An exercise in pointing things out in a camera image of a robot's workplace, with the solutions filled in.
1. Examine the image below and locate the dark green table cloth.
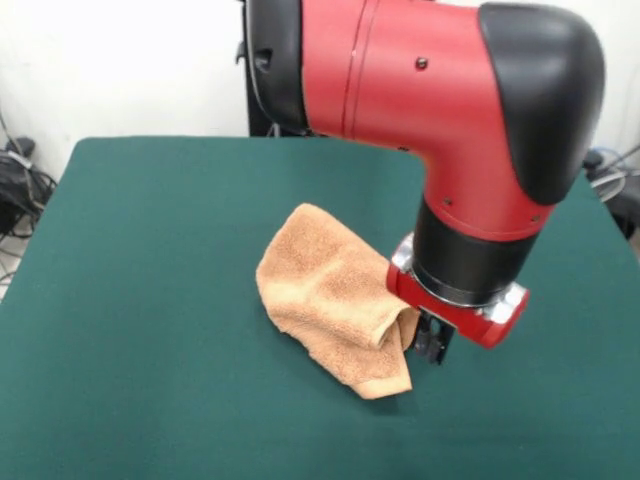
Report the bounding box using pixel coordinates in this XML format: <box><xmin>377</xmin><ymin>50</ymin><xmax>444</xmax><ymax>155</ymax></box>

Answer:
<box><xmin>0</xmin><ymin>135</ymin><xmax>640</xmax><ymax>480</ymax></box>

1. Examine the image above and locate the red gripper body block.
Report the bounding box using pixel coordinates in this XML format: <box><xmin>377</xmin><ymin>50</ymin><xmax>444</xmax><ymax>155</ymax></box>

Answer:
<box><xmin>385</xmin><ymin>265</ymin><xmax>531</xmax><ymax>349</ymax></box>

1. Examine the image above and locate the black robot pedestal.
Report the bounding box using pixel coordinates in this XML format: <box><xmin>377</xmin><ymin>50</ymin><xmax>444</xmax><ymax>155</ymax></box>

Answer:
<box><xmin>233</xmin><ymin>0</ymin><xmax>314</xmax><ymax>138</ymax></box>

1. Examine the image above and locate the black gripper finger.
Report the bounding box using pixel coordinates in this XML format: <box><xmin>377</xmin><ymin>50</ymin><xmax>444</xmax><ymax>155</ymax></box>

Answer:
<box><xmin>431</xmin><ymin>322</ymin><xmax>454</xmax><ymax>365</ymax></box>
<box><xmin>415</xmin><ymin>313</ymin><xmax>435</xmax><ymax>359</ymax></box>

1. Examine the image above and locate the peach terry towel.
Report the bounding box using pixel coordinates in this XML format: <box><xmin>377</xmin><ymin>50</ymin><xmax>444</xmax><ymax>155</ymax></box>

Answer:
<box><xmin>255</xmin><ymin>202</ymin><xmax>421</xmax><ymax>400</ymax></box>

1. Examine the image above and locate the black cable tangle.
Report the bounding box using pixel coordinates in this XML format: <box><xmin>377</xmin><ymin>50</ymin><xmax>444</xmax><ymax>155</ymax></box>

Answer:
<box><xmin>0</xmin><ymin>149</ymin><xmax>59</xmax><ymax>241</ymax></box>

